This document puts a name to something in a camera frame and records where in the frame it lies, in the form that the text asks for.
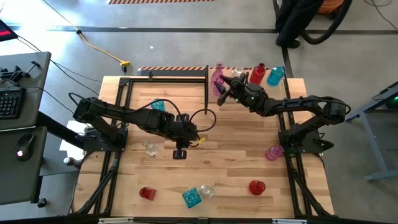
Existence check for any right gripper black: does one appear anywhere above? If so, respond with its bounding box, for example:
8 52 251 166
217 77 269 116

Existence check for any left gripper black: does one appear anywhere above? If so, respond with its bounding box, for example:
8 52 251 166
160 113 200 160

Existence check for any clear round glass vase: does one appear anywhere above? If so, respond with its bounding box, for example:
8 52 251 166
231 66 246 78

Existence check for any pink ribbed carafe vase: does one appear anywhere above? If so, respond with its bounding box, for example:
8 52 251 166
211 61 225 82

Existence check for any clear faceted glass vase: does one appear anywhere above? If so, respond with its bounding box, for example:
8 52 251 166
142 139 159 157

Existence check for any red ribbed bottle vase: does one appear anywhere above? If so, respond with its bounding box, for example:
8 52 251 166
249 62 267 85

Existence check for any blue square cut-glass vase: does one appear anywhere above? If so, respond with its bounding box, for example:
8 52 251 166
182 187 203 209

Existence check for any clear squat ribbed vase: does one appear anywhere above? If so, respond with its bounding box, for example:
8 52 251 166
198 184 215 199

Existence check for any blue diamond-cut bottle vase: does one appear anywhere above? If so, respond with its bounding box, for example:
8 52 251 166
266 65 285 87

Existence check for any red bulbous glass vase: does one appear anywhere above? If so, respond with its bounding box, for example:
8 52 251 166
248 179 267 196

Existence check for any red square glass vase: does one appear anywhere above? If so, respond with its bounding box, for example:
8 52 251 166
139 186 157 202

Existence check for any blue small round vase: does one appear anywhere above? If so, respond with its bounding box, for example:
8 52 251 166
150 98 165 112

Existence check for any black plate hazard-striped edge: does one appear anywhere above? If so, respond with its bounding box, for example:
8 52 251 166
137 66 208 78

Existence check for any pink ribbed bottle vase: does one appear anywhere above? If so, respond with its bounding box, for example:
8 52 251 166
265 144 285 162

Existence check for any small bottle white cap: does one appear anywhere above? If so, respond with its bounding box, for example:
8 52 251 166
63 157 82 169

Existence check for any white paper sheet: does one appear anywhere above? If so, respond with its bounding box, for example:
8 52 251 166
58 119 90 161

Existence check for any black computer mouse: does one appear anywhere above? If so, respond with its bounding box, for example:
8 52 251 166
14 133 36 162

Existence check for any blue-grey metal table stand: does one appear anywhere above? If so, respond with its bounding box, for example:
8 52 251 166
341 81 398 183

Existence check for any grey desk top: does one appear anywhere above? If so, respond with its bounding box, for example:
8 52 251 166
0 51 52 131
0 126 48 206

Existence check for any green-lit black device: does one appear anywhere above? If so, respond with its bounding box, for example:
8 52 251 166
384 93 398 110

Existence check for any black keyboard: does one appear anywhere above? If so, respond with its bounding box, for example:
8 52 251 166
0 87 27 121

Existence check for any black desk clamp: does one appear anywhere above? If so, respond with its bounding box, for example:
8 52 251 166
0 60 41 85

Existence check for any dark screen red stripe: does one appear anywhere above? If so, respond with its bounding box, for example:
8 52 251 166
0 19 19 43

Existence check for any wooden shelf black metal frame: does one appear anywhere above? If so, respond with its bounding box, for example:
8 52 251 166
203 64 293 116

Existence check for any silver aluminium bracket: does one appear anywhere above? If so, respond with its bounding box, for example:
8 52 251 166
98 217 134 224
272 218 308 224

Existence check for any yellow extension cable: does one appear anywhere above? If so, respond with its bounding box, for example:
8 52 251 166
42 0 131 68

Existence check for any thin black floor cable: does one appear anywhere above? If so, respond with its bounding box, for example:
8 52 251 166
363 0 398 31

